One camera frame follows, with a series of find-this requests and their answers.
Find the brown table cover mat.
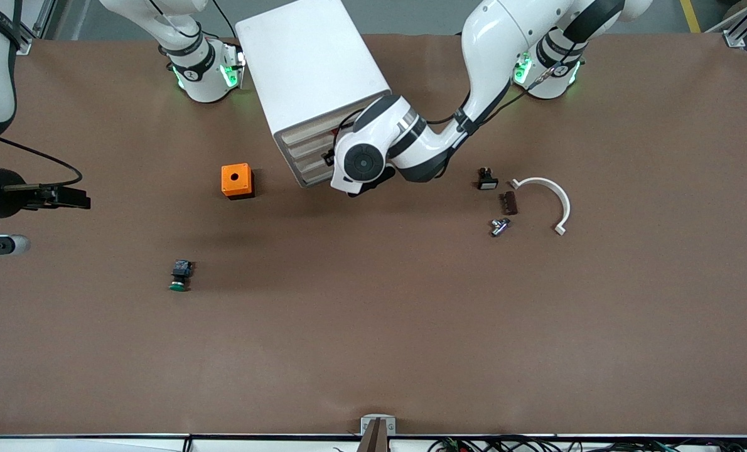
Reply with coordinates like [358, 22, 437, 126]
[0, 31, 747, 437]

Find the brown post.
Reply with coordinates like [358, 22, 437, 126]
[358, 419, 390, 452]

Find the grey metal clamp bracket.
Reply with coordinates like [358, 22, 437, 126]
[361, 414, 396, 437]

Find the white plastic drawer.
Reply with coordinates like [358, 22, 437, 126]
[290, 148, 336, 173]
[297, 164, 333, 187]
[284, 129, 340, 159]
[278, 115, 349, 146]

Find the green push button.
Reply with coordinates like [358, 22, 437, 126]
[169, 259, 193, 293]

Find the white drawer cabinet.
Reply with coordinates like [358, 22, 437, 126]
[234, 0, 395, 189]

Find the white curved plastic bracket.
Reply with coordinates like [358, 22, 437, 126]
[510, 177, 572, 237]

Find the orange button enclosure box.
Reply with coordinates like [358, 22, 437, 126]
[221, 163, 255, 200]

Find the black cable bundle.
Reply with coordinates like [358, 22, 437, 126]
[430, 435, 747, 452]

